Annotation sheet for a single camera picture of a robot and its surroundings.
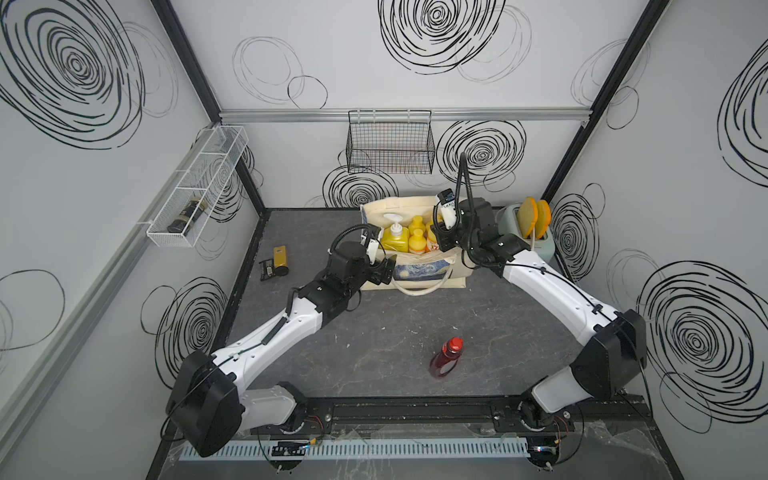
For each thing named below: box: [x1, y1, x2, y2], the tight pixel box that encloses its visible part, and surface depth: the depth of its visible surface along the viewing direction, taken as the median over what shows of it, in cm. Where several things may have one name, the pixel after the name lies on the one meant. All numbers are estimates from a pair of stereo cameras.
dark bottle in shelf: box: [167, 197, 209, 236], surface depth 68 cm
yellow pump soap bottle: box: [382, 213, 410, 253], surface depth 86 cm
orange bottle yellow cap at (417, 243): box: [408, 228, 427, 253], surface depth 86 cm
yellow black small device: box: [258, 245, 289, 282], surface depth 102 cm
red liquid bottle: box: [429, 337, 465, 379], surface depth 71 cm
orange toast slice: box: [536, 199, 551, 240], surface depth 91 cm
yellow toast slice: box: [518, 197, 538, 239], surface depth 93 cm
